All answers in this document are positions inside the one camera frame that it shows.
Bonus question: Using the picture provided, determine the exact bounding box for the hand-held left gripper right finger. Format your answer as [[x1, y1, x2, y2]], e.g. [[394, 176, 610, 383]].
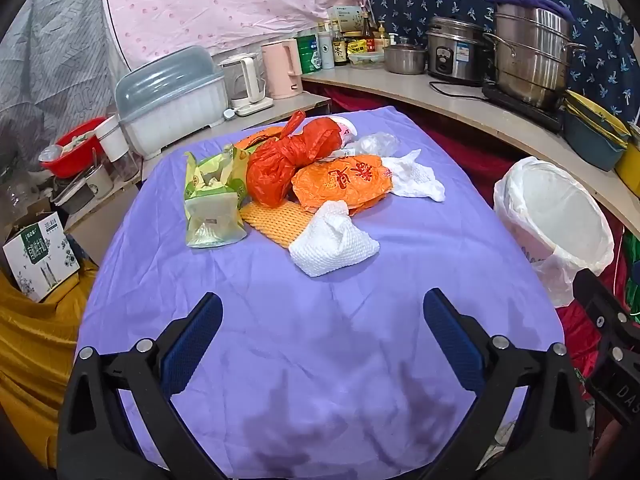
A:
[[422, 287, 593, 480]]

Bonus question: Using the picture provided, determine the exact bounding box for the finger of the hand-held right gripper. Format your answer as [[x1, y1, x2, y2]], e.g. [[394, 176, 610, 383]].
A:
[[572, 269, 640, 361]]

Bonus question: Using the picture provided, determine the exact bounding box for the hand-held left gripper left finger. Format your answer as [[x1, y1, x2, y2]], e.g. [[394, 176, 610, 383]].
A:
[[57, 291, 226, 480]]

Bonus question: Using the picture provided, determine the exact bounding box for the bin with white liner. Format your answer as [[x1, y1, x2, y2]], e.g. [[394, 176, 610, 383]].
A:
[[494, 156, 615, 308]]

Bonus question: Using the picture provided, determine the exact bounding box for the yellow-green snack packet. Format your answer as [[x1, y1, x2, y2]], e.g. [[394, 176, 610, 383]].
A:
[[184, 144, 249, 249]]

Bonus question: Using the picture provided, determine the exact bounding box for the yellow diamond-mesh foam net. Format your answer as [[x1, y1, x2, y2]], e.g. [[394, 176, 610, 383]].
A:
[[239, 201, 313, 249]]

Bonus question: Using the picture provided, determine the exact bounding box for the red plastic bag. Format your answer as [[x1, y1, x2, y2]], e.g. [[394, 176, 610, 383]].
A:
[[246, 110, 346, 209]]

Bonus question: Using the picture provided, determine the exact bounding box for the orange printed plastic bag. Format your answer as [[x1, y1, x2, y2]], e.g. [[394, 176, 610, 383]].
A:
[[291, 155, 393, 216]]

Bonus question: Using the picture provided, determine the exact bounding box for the clear plastic bag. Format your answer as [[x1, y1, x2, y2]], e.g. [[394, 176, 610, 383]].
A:
[[345, 131, 401, 158]]

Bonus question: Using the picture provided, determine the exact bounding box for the yellow pot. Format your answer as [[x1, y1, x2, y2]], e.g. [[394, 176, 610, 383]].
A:
[[615, 125, 640, 196]]

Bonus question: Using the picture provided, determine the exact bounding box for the yellow cloth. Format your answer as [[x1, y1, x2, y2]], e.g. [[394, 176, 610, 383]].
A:
[[0, 260, 101, 466]]

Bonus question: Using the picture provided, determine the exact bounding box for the printed cardboard box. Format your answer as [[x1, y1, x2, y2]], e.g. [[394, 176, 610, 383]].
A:
[[2, 211, 82, 303]]

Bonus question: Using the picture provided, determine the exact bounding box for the blue and yellow basin stack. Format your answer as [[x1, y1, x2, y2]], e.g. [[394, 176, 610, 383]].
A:
[[562, 90, 632, 172]]

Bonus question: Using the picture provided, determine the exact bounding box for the red cloth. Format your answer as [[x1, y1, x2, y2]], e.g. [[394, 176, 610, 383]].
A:
[[305, 87, 640, 386]]

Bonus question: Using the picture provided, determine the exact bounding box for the black induction cooker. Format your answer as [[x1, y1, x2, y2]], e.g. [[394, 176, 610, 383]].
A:
[[481, 84, 566, 133]]

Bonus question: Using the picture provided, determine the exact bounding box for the white lidded cup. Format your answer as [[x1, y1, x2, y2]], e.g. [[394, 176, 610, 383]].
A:
[[94, 115, 141, 181]]

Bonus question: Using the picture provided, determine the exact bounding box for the red basin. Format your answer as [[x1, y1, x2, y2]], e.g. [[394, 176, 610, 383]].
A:
[[39, 116, 108, 179]]

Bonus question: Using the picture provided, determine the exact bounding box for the dish box with grey lid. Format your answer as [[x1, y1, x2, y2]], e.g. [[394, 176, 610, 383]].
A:
[[115, 45, 228, 161]]

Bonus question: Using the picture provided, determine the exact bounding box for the curved wooden counter board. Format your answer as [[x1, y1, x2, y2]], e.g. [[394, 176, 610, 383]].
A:
[[301, 66, 640, 238]]

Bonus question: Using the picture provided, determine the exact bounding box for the steel steamer pot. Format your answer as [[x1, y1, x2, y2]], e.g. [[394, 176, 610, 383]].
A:
[[482, 2, 587, 111]]

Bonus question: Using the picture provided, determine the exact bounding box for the glass electric kettle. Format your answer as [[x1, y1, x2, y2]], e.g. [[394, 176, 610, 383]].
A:
[[218, 52, 275, 117]]

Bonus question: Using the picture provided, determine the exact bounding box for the small steel pot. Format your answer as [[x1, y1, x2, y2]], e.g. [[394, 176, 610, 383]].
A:
[[384, 44, 427, 75]]

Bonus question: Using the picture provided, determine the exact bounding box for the pink electric kettle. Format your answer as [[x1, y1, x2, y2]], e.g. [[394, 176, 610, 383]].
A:
[[261, 38, 304, 100]]

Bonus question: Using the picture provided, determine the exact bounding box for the steel rice cooker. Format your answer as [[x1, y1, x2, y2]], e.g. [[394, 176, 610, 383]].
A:
[[426, 16, 493, 86]]

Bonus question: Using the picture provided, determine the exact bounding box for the clear food container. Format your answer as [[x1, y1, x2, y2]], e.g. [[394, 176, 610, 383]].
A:
[[348, 52, 386, 71]]

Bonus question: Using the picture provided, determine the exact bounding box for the grey striped sheet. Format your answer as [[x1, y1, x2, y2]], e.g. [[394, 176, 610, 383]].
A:
[[0, 0, 131, 161]]

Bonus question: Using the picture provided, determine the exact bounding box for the dark sauce bottle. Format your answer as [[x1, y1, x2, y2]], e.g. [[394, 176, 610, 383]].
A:
[[332, 22, 349, 67]]

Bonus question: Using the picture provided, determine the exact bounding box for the green can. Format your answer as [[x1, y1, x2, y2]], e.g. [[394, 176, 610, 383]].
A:
[[296, 35, 322, 75]]

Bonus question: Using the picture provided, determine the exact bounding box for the white bottle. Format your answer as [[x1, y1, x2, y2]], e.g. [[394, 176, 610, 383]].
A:
[[320, 30, 336, 70]]

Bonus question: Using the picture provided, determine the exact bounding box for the red label sauce bottle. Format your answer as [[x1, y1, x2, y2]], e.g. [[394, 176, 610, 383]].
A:
[[362, 12, 377, 53]]

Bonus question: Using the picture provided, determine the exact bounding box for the white and green box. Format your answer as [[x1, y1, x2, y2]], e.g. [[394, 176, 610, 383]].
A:
[[327, 5, 366, 36]]

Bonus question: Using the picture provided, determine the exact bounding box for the navy printed cloth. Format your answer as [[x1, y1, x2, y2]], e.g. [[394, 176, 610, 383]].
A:
[[366, 0, 640, 126]]

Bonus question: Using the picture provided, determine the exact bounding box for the pink dotted sheet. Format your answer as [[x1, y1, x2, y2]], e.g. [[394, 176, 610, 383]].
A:
[[97, 0, 371, 73]]

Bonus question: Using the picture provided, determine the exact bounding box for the black power cable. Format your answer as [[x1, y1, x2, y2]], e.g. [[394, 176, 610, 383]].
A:
[[429, 80, 486, 97]]

